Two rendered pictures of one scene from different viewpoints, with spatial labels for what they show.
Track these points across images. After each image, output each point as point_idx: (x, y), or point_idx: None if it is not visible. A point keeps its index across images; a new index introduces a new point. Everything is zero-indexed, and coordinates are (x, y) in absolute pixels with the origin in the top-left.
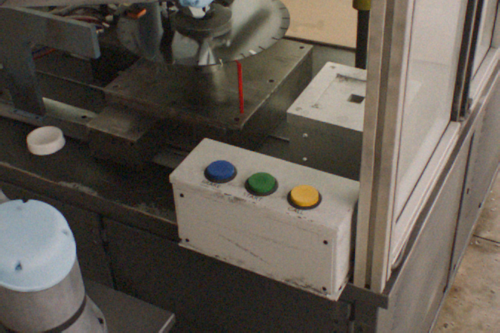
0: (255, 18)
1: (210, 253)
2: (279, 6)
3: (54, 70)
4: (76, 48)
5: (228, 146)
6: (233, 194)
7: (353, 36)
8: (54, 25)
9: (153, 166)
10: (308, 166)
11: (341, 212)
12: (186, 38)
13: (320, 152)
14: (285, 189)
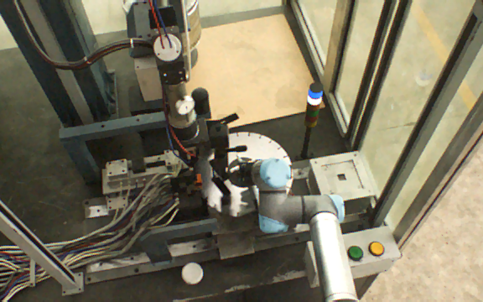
0: (266, 156)
1: None
2: (267, 140)
3: (140, 224)
4: (205, 231)
5: None
6: (350, 266)
7: (263, 111)
8: (190, 228)
9: (256, 252)
10: None
11: (394, 247)
12: (250, 190)
13: None
14: (366, 249)
